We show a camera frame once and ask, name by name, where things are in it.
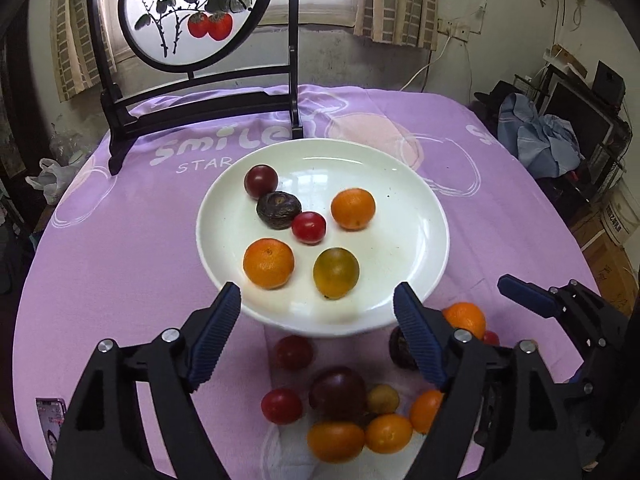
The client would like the dark brown round fruit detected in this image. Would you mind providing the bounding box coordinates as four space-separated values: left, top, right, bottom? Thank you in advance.
256 192 302 231
389 325 421 372

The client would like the dark red tomato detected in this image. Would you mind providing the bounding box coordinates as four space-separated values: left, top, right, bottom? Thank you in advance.
244 164 279 199

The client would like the green yellow tomato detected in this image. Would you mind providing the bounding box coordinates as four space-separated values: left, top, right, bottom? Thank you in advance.
313 247 360 300

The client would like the small yellowish fruit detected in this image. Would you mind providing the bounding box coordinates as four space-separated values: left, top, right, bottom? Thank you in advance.
366 383 401 415

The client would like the black hat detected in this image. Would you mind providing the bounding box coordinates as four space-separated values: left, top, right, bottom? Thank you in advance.
474 80 523 121

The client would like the black box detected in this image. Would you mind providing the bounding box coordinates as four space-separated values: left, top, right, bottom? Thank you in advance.
595 60 626 106

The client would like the checked beige curtain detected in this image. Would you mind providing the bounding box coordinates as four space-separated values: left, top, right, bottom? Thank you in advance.
50 0 121 101
355 0 441 51

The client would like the white plastic bag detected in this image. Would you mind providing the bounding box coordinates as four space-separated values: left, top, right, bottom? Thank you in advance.
26 157 76 206

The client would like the dark monitor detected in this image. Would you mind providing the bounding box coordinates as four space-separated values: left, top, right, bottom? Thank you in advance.
542 80 618 171

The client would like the oval orange fruit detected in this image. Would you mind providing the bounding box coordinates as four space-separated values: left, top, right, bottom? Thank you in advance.
306 420 366 463

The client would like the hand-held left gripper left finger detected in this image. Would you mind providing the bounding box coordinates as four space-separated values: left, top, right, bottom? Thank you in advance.
51 281 242 480

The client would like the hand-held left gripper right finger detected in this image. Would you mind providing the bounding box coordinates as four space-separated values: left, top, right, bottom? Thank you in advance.
392 282 586 480

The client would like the small orange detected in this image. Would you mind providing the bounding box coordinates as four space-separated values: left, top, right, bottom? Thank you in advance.
243 238 296 290
331 188 376 231
410 389 446 435
442 302 487 341
364 413 414 453

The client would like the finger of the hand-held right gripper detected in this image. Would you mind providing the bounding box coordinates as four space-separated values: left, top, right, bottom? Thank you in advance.
497 274 630 361

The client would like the purple printed tablecloth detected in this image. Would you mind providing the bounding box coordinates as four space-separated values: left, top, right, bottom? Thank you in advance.
15 84 608 480

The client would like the blue clothes pile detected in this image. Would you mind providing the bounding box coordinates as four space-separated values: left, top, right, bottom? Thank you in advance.
497 92 583 178

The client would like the white round plate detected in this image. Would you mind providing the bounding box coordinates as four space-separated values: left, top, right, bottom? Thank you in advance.
196 138 451 337

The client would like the brown cardboard box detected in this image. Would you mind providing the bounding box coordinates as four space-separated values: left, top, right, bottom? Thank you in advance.
570 200 640 321

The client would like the round painted table screen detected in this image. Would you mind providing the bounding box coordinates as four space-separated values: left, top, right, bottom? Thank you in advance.
86 0 306 176

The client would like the white wall socket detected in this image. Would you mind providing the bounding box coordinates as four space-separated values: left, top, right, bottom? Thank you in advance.
437 17 471 41

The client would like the flat tan cardboard piece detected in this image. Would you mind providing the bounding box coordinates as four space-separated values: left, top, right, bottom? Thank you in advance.
544 46 590 78

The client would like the dark purple tomato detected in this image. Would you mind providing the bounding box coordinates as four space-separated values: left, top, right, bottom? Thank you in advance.
308 366 368 421

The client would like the white cable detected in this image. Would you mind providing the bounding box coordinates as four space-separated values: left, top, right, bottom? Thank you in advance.
400 35 453 92

